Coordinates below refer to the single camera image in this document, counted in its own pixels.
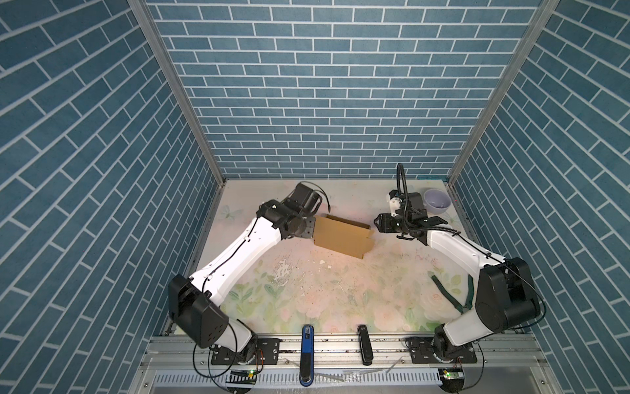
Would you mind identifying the brown cardboard paper box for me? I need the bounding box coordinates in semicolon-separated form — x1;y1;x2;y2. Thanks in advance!
313;214;375;259

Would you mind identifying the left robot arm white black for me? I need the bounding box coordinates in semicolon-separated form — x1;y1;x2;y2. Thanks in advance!
167;182;331;363

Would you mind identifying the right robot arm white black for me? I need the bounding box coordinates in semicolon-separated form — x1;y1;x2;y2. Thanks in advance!
374;164;546;363

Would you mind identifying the lavender ceramic cup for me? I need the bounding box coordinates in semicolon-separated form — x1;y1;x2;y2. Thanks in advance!
423;189;452;215

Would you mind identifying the black handheld stick device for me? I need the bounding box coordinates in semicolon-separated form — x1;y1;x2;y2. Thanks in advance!
357;324;374;366

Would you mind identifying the blue black handheld tool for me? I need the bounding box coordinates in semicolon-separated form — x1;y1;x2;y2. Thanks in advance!
300;324;314;387

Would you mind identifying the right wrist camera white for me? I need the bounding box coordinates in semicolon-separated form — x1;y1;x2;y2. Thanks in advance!
389;190;405;217

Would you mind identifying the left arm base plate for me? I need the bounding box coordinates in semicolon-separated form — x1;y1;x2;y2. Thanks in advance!
210;338;282;366

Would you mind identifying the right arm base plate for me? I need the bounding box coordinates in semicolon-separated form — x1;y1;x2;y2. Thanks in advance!
405;337;477;364

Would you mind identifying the left circuit board below rail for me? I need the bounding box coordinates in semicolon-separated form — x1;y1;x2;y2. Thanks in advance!
225;370;259;393

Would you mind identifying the circuit board below rail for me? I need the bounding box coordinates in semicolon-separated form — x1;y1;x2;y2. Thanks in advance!
438;368;465;393
225;370;259;393

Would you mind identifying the right circuit board below rail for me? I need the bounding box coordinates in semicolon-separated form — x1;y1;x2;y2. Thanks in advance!
438;368;465;393

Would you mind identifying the aluminium front rail frame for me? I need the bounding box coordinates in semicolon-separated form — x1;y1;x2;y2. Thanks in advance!
130;333;561;393

